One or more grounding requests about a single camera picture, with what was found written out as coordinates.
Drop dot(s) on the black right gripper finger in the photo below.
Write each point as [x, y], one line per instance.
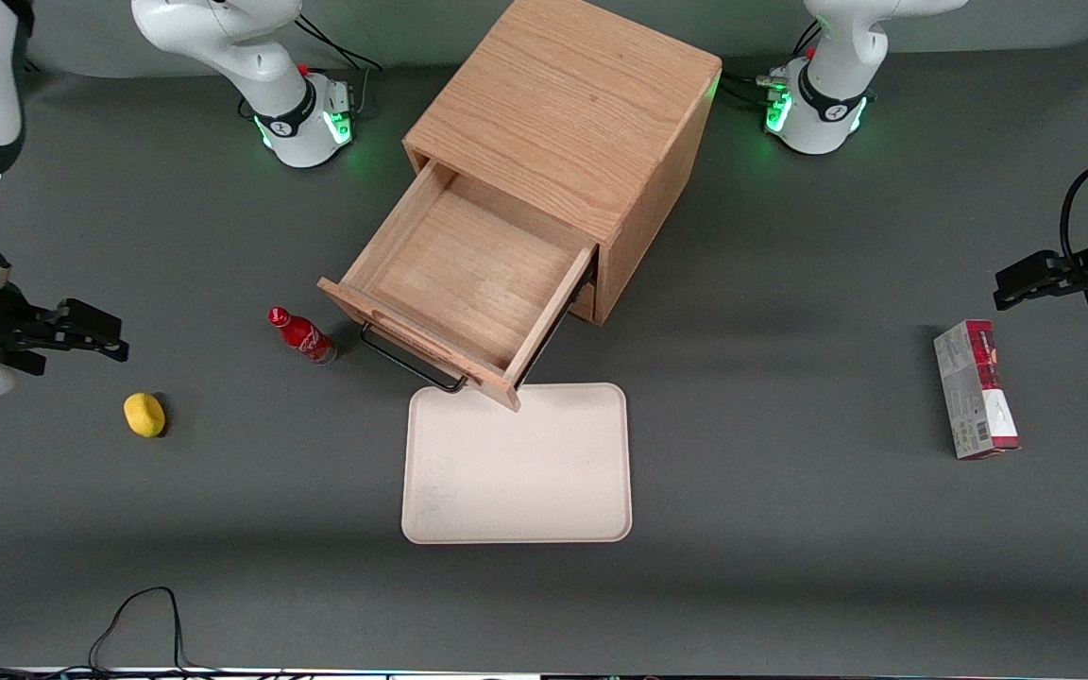
[20, 362]
[81, 326]

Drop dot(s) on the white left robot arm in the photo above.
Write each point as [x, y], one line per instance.
[823, 104]

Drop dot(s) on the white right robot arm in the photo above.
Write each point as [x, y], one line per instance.
[294, 109]

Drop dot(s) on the wooden drawer cabinet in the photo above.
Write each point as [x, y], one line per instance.
[582, 94]

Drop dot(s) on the yellow lemon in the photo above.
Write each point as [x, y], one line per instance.
[144, 415]

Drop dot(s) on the red and grey carton box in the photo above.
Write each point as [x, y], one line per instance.
[969, 397]

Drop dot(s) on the red cola bottle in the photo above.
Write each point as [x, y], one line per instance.
[303, 336]

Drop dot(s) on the beige rectangular tray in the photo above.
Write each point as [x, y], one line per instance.
[516, 472]

